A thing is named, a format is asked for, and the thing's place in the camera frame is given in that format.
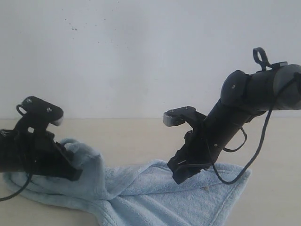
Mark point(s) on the light blue terry towel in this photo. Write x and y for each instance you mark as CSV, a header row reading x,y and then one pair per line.
x,y
141,195

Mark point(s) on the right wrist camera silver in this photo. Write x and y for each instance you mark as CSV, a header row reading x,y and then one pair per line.
x,y
186,114

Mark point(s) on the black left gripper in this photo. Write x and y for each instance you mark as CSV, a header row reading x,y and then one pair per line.
x,y
43,156

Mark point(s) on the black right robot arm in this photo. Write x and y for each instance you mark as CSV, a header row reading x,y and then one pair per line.
x,y
243,97

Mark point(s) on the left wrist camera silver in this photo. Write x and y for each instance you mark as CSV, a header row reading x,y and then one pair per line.
x,y
38,114

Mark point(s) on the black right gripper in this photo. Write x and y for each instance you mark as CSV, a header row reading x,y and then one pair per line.
x,y
199,151

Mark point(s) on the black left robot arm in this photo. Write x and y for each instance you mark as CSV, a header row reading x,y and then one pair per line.
x,y
7,150

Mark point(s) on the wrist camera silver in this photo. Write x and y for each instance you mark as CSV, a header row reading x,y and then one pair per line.
x,y
38,114
186,114

